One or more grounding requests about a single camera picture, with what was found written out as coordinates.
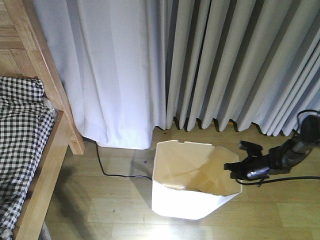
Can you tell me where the white sheer curtain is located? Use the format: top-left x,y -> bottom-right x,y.
33,0 -> 172,150

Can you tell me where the wooden bed frame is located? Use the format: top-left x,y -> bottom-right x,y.
0,0 -> 85,240

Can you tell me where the white plastic trash bin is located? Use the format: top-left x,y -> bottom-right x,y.
151,140 -> 242,220

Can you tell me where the black floor power cable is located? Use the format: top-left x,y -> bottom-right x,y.
95,142 -> 153,180

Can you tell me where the grey pleated curtain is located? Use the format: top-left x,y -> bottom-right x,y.
142,0 -> 320,137

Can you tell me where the grey round rug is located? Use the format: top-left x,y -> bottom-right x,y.
38,222 -> 52,240

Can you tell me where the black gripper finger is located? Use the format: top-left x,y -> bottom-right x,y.
230,171 -> 247,179
223,162 -> 243,171

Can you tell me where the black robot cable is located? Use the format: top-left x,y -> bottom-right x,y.
234,109 -> 320,187

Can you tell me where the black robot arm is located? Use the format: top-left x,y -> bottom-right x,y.
224,115 -> 320,181

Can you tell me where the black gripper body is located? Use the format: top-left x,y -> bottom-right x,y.
241,149 -> 293,180

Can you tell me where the black white checkered bedding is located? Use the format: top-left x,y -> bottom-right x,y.
0,76 -> 55,240

